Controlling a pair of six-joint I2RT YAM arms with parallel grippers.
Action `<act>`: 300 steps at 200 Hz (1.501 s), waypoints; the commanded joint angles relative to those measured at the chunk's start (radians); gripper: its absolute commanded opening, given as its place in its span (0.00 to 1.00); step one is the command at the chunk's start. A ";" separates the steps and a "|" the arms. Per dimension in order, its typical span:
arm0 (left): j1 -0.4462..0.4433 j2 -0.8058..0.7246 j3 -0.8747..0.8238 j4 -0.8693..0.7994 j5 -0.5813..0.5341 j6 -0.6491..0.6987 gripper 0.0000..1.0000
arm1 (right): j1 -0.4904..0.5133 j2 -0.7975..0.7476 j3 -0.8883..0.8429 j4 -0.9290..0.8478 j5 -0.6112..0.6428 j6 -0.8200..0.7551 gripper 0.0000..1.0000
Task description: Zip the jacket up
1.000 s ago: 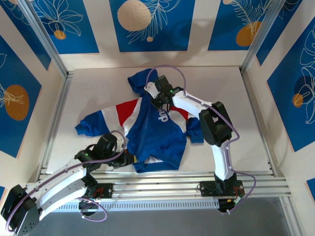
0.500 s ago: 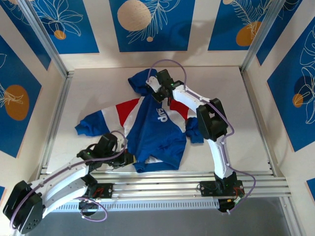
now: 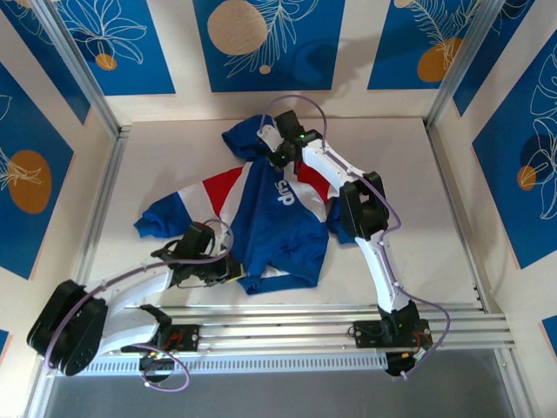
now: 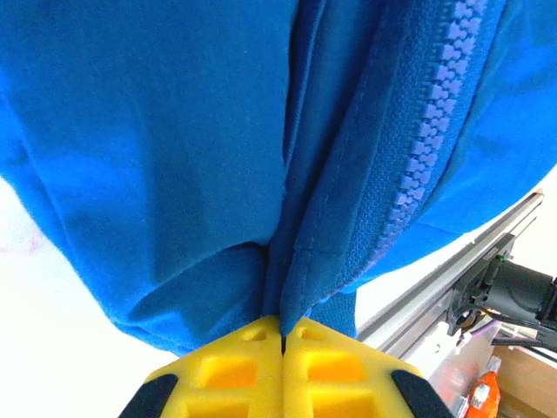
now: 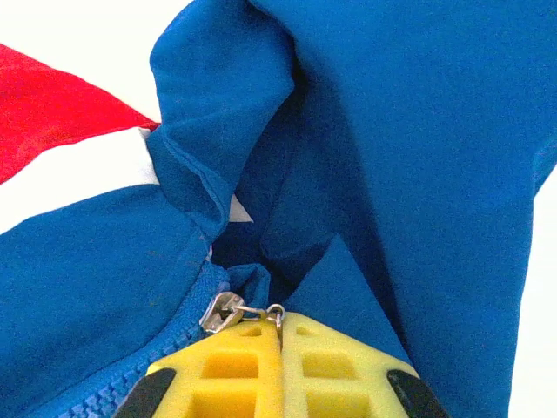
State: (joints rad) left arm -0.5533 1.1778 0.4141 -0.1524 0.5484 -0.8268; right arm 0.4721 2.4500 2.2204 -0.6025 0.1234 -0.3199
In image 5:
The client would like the silver metal zipper pull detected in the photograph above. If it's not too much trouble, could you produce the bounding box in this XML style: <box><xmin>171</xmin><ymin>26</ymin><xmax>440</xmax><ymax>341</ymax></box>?
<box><xmin>198</xmin><ymin>290</ymin><xmax>287</xmax><ymax>346</ymax></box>

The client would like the blue red white zip jacket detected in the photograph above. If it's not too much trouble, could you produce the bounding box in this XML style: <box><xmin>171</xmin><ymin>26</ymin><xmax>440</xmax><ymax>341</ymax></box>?
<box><xmin>0</xmin><ymin>0</ymin><xmax>557</xmax><ymax>418</ymax></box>

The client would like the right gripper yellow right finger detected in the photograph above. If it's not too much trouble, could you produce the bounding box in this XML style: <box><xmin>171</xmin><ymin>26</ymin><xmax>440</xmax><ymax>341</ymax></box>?
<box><xmin>280</xmin><ymin>311</ymin><xmax>450</xmax><ymax>418</ymax></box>

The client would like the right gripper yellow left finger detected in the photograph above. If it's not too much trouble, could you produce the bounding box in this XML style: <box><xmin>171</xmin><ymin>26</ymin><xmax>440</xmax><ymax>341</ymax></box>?
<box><xmin>114</xmin><ymin>320</ymin><xmax>285</xmax><ymax>418</ymax></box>

